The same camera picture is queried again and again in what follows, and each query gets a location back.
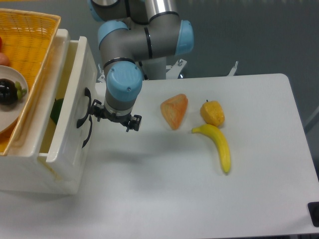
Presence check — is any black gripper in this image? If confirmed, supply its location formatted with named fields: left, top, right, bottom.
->
left=89, top=99, right=142, bottom=132

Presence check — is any white top drawer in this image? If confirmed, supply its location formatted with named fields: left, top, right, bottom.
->
left=37, top=36, right=98, bottom=182

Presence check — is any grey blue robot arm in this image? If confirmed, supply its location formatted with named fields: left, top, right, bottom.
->
left=88, top=0, right=194, bottom=131

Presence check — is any white drawer cabinet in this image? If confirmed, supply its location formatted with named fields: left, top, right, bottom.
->
left=0, top=28, right=84, bottom=195

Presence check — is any orange toy bread wedge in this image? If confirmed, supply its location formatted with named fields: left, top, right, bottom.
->
left=160, top=94, right=188, bottom=130

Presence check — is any green toy bell pepper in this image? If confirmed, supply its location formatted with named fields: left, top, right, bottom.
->
left=50, top=98, right=64, bottom=125

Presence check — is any yellow toy banana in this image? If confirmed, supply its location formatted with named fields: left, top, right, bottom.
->
left=191, top=124, right=231, bottom=174

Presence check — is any yellow toy bell pepper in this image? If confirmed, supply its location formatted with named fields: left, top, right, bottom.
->
left=200, top=100, right=225, bottom=127

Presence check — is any white plate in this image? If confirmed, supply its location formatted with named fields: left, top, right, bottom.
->
left=0, top=65, right=28, bottom=133

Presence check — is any dark purple toy mangosteen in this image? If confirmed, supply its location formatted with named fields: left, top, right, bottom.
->
left=0, top=78, right=27, bottom=106

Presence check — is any yellow woven basket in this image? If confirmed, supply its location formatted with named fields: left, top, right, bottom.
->
left=0, top=8, right=61, bottom=156

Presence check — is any red toy fruit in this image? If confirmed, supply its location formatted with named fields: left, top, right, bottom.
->
left=0, top=37, right=10, bottom=66

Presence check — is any black round object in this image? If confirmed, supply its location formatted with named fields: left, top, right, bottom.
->
left=308, top=202, right=319, bottom=228

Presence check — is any white table bracket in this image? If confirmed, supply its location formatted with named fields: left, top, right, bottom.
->
left=227, top=61, right=239, bottom=77

